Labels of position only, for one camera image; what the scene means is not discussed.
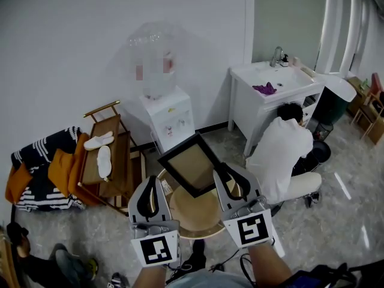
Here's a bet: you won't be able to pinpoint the purple cloth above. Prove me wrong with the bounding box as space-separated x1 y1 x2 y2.
252 82 278 97

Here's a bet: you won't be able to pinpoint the white water dispenser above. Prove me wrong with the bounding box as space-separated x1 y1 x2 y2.
122 85 196 154

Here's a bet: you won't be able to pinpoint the black bag with blue screen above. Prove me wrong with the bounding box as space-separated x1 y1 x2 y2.
281 262 384 288

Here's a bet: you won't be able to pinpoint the white slipper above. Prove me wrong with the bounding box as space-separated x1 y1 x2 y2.
96 145 113 180
83 131 116 152

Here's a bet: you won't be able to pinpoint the beige soap dish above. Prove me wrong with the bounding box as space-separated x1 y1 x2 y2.
300 66 319 79

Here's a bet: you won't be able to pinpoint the pink bag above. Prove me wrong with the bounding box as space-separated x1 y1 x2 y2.
370 71 384 94

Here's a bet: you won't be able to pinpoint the black framed square board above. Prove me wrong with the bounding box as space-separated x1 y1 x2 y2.
157 131 233 200

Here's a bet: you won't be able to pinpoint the wooden rack with brass handle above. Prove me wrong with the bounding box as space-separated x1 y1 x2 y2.
77 100 148 217

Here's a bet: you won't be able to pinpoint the black mesh bin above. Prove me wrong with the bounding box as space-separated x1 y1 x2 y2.
312 121 335 142

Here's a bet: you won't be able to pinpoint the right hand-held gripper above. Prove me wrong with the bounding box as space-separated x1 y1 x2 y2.
212 162 275 250

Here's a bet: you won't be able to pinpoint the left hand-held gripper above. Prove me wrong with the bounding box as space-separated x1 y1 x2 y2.
127 175 181 269

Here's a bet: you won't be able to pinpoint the low wooden cabinet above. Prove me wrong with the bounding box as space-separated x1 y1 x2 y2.
347 76 384 145

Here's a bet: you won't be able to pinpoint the orange cushion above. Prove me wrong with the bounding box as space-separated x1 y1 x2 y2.
47 148 76 198
4 161 34 205

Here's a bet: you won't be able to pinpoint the person's right forearm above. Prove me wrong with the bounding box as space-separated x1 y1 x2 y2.
247 241 293 288

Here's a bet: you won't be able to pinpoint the black white striped blanket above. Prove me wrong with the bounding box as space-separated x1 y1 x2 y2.
11 126 86 213

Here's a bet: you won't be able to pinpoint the person's light blue shorts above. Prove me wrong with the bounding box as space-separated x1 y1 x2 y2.
166 268 256 288

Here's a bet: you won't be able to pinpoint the round beige tub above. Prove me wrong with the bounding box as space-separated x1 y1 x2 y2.
155 167 244 241

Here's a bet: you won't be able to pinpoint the small silver black device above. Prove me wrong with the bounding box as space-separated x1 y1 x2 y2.
107 272 130 288

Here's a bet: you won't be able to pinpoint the white sink cabinet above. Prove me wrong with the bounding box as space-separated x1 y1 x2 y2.
228 59 328 157

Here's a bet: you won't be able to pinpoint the chrome faucet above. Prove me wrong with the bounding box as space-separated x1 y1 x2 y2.
269 46 284 68

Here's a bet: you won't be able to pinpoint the clear water bottle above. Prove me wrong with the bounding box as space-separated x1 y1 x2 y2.
115 20 181 100

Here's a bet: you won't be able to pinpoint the black frying pan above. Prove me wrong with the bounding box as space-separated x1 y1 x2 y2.
311 140 332 164

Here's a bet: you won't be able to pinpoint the wooden shelf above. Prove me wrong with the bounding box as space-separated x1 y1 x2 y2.
0 235 19 288

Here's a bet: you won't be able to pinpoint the person's left forearm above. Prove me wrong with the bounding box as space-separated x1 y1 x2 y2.
130 263 169 288

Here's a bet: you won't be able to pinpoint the wooden chair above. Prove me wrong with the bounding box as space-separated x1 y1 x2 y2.
350 91 383 141

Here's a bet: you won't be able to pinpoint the dark green cabinet white top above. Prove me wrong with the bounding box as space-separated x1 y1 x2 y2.
311 73 358 126

